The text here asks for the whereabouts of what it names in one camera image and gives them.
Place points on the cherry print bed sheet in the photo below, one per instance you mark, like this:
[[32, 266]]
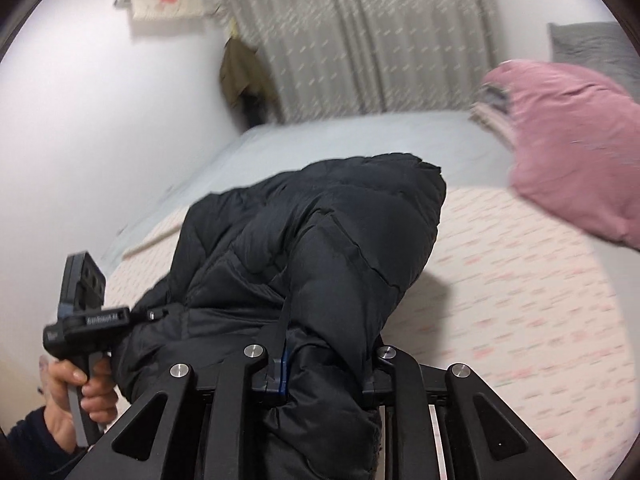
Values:
[[518, 296]]

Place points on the black puffer jacket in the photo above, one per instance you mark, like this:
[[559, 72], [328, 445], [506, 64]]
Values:
[[336, 245]]

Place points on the pink velvet pillow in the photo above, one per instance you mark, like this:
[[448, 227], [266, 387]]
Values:
[[576, 145]]

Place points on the grey dotted curtain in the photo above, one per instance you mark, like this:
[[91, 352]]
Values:
[[340, 58]]

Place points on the grey quilted pillow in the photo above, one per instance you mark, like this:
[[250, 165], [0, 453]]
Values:
[[600, 46]]

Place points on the olive green hanging jacket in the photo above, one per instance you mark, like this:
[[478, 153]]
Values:
[[245, 83]]

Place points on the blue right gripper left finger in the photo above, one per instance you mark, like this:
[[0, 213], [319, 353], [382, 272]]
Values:
[[272, 375]]

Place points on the folded striped linens stack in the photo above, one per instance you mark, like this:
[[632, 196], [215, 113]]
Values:
[[492, 111]]

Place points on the dark blue left sleeve forearm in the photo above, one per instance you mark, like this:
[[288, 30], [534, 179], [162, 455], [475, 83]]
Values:
[[29, 451]]

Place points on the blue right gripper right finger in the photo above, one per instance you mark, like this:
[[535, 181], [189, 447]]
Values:
[[377, 379]]

